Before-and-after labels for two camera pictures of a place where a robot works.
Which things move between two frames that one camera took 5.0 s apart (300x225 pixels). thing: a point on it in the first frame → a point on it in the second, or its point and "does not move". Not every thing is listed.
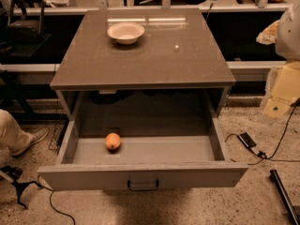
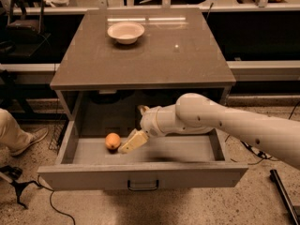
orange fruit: [112, 141] does not move
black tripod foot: [15, 172] does not move
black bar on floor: [287, 198] does not move
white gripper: [289, 37] → [149, 120]
